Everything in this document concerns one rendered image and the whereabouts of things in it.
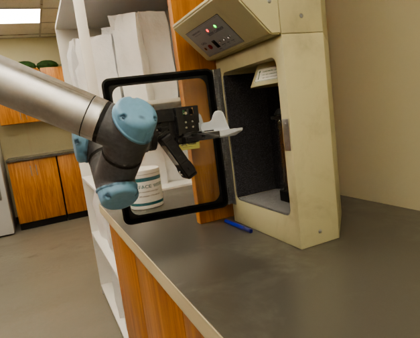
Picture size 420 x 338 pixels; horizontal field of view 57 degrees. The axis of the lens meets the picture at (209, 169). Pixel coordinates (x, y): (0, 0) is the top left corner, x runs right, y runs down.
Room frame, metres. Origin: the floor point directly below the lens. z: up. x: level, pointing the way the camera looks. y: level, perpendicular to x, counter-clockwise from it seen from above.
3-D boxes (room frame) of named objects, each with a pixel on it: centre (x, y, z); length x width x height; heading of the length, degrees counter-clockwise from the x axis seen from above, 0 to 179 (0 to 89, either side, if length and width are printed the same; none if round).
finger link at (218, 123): (0.85, -0.04, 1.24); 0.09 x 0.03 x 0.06; 79
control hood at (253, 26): (0.95, -0.07, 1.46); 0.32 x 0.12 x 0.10; 24
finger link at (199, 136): (0.86, 0.01, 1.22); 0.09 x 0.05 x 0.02; 79
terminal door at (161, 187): (1.07, 0.11, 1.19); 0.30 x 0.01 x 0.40; 103
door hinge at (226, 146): (1.10, -0.05, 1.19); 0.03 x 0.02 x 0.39; 24
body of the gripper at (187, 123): (0.87, 0.07, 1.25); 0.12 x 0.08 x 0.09; 113
